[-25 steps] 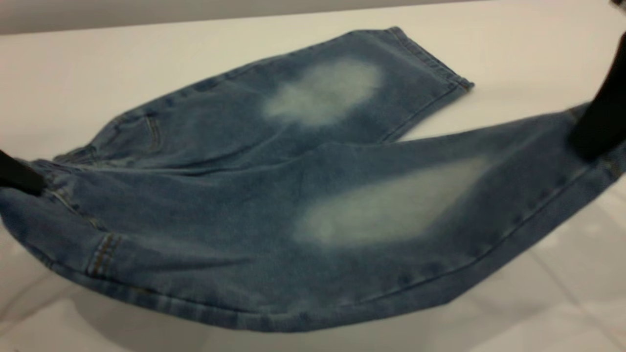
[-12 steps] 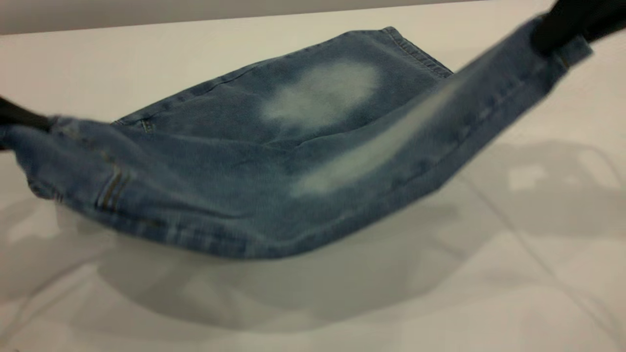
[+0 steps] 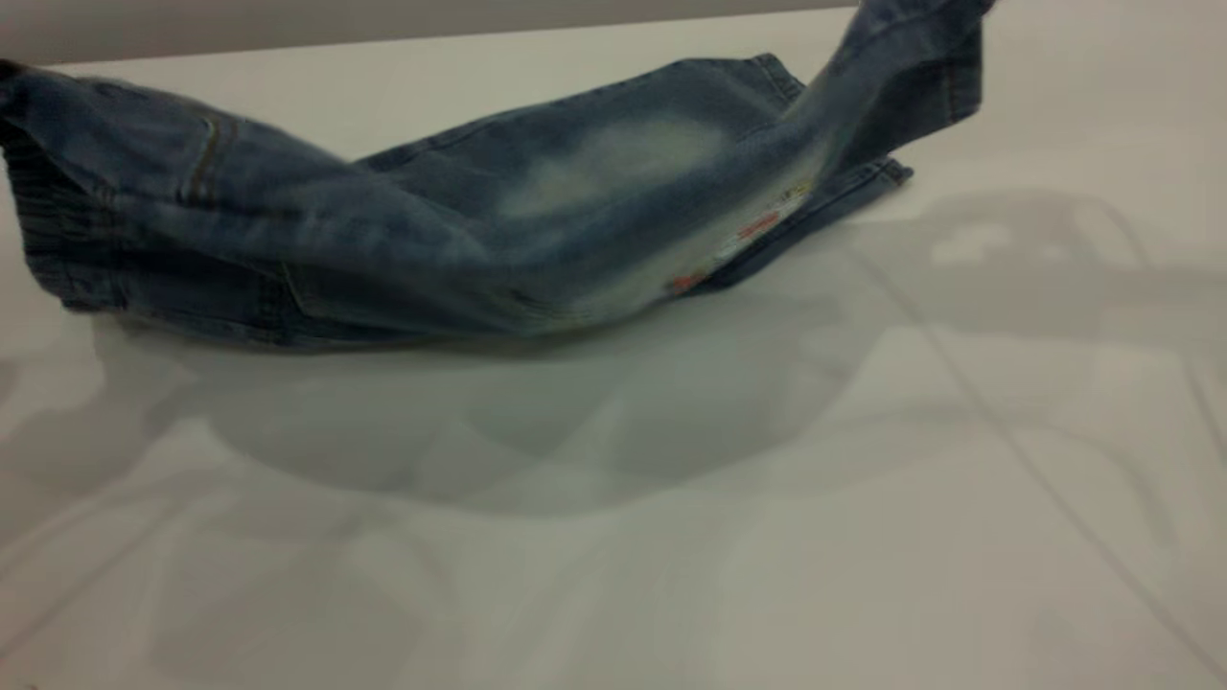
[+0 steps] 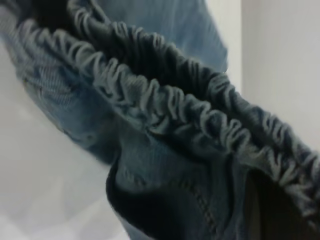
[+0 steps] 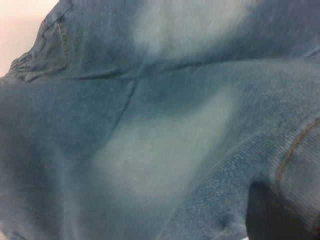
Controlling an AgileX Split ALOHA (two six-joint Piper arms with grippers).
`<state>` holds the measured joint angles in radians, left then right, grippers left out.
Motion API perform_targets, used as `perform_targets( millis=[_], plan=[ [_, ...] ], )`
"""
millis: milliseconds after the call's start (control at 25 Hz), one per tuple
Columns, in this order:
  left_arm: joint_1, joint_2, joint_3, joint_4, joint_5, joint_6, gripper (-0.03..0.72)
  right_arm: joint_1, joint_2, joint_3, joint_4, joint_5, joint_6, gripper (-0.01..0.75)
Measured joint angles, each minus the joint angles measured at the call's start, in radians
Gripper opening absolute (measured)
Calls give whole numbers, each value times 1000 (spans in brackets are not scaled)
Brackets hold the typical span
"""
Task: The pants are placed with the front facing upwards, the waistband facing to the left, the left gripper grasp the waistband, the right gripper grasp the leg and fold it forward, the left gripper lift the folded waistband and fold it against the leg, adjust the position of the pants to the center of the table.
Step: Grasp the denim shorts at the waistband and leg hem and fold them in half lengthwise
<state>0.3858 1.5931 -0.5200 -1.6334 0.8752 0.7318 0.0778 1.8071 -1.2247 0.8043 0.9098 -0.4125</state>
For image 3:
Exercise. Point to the blue denim kids pants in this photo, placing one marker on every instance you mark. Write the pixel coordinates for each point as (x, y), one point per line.
(403, 240)

